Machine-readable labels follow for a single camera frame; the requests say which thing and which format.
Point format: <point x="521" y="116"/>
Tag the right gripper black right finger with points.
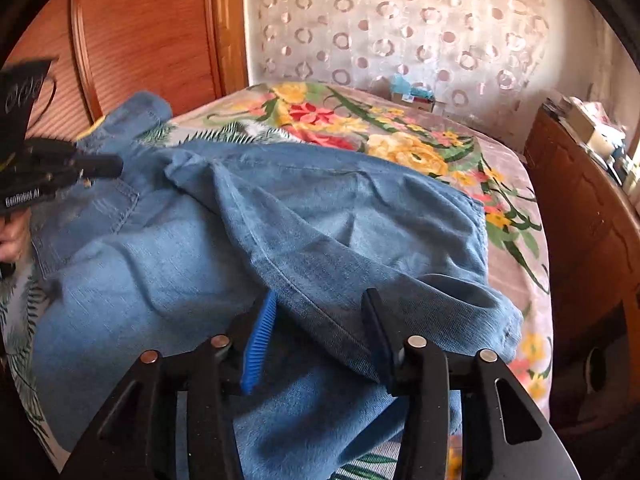
<point x="384" y="351"/>

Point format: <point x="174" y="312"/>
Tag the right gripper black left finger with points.
<point x="250" y="334"/>

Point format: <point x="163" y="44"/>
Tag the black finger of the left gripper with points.
<point x="98" y="166"/>

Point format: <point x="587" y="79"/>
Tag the blue denim jeans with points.
<point x="316" y="225"/>

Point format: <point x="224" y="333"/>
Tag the person's left hand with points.
<point x="14" y="236"/>

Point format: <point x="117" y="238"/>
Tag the wooden slatted wardrobe door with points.
<point x="189" y="52"/>

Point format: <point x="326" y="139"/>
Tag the floral bed blanket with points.
<point x="433" y="145"/>

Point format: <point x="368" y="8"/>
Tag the cardboard box with blue cloth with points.
<point x="404" y="93"/>

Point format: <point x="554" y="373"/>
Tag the long wooden sideboard cabinet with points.
<point x="592" y="235"/>

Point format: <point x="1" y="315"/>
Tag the leaf-pattern bed sheet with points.
<point x="30" y="339"/>

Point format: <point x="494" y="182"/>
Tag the cardboard box on sideboard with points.
<point x="593" y="127"/>

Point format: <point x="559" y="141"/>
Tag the sheer circle-pattern curtain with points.
<point x="468" y="52"/>

